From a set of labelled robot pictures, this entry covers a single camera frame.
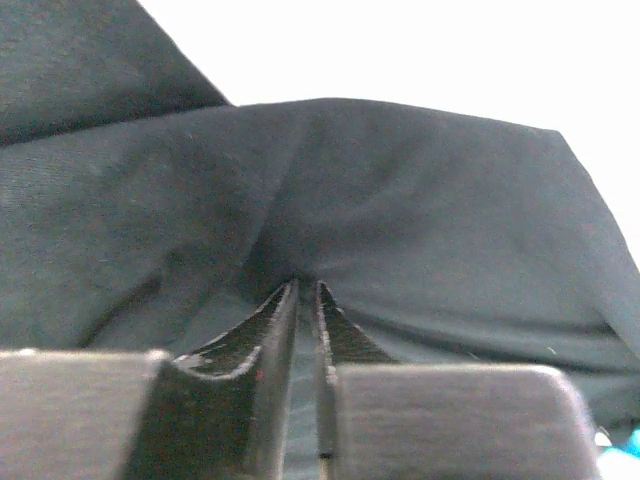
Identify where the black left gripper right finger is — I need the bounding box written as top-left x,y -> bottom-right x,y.
313,281 -> 399,479

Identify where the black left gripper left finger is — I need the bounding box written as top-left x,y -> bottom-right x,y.
122,281 -> 299,479

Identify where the black t-shirt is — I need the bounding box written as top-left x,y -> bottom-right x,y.
1,1 -> 639,479

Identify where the teal shirt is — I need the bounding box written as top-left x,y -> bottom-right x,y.
594,429 -> 640,480

